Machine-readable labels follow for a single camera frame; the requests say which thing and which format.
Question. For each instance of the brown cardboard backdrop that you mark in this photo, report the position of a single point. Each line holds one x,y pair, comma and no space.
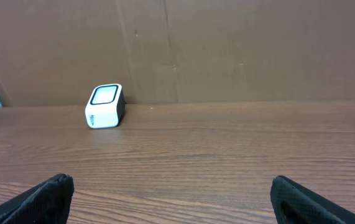
54,53

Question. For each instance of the white barcode scanner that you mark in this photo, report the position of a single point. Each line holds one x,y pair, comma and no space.
105,107

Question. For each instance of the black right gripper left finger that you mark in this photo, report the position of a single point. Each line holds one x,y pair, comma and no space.
46,203

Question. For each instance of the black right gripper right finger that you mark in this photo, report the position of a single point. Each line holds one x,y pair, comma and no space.
296,204

